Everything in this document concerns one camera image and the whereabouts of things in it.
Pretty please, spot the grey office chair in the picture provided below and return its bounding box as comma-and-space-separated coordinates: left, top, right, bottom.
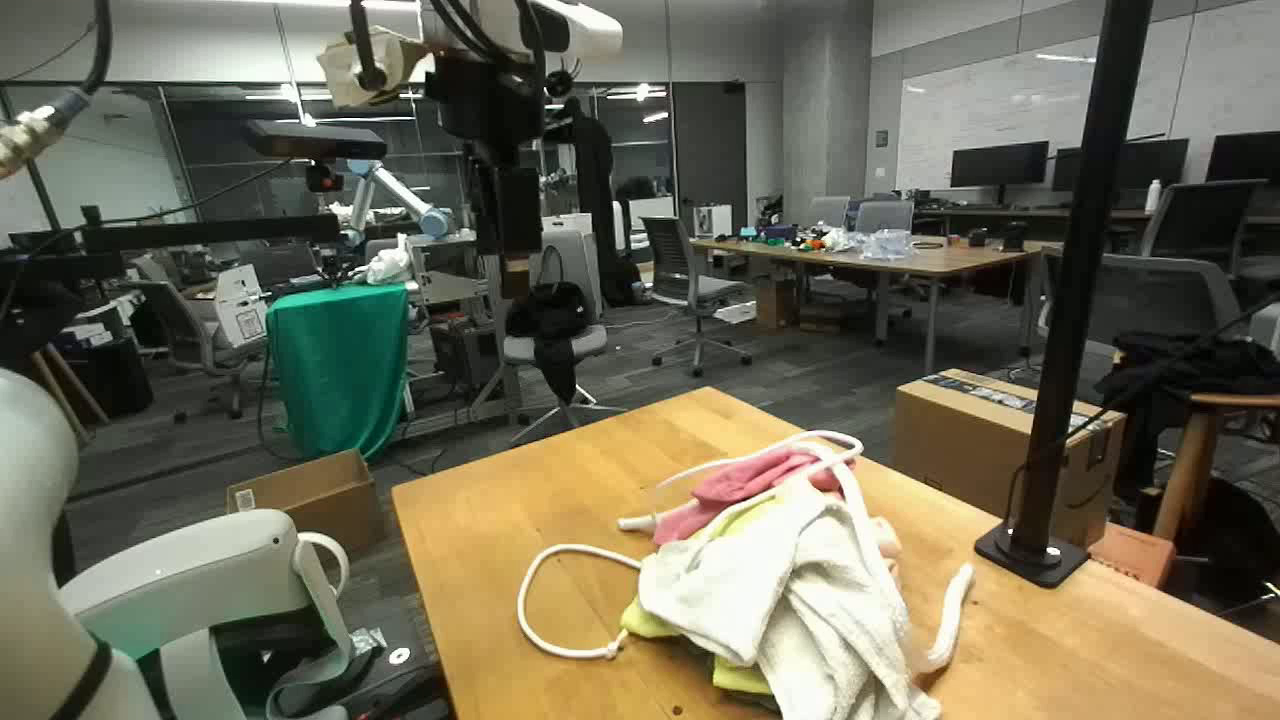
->
1084, 254, 1251, 392

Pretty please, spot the white swivel chair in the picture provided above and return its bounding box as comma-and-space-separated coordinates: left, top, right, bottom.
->
492, 323, 617, 443

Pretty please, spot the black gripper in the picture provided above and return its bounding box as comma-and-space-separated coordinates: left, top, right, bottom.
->
436, 52, 548, 258

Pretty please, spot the black stereo camera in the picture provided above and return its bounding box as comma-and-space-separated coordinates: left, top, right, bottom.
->
244, 117, 391, 169

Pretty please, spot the long wooden office table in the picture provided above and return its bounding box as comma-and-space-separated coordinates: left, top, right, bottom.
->
686, 237, 1073, 378

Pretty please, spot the green cloth drape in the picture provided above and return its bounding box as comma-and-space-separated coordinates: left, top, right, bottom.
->
262, 279, 416, 466

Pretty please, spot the white ribbed towel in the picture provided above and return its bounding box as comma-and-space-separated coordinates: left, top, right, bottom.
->
638, 472, 944, 720

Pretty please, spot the black office chair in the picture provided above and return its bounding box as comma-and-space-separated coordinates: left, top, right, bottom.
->
642, 211, 756, 381

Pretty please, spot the black computer monitor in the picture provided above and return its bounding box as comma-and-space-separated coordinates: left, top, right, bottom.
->
948, 141, 1053, 191
1203, 127, 1280, 189
1053, 135, 1193, 195

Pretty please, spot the pink cloth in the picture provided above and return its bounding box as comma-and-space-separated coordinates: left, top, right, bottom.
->
649, 443, 852, 547

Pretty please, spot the black mesh chair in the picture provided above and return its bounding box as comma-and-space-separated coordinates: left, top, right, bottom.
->
1143, 177, 1266, 274

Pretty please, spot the small open cardboard box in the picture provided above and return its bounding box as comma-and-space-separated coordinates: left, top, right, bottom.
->
220, 450, 391, 560

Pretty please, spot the thin white rope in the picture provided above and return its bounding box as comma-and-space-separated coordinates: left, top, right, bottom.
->
511, 542, 652, 663

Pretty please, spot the black handbag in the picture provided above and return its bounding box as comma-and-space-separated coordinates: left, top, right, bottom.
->
505, 245, 597, 344

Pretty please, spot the yellow-green cloth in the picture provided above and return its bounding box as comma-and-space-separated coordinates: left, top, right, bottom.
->
617, 491, 805, 704

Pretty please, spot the wooden stool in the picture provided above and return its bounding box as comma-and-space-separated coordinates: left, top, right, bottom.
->
1154, 387, 1280, 546

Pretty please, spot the white paper sign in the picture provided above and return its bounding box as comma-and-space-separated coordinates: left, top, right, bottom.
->
211, 260, 274, 353

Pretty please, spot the thick white flat rope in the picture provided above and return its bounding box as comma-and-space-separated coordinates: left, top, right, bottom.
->
614, 429, 981, 676

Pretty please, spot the black garment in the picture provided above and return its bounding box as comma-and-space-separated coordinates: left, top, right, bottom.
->
1093, 334, 1280, 416

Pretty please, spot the cardboard box with black tape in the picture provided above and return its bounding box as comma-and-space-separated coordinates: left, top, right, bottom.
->
893, 367, 1131, 554

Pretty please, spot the black pole stand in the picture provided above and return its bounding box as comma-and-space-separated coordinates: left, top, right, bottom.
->
971, 0, 1162, 591

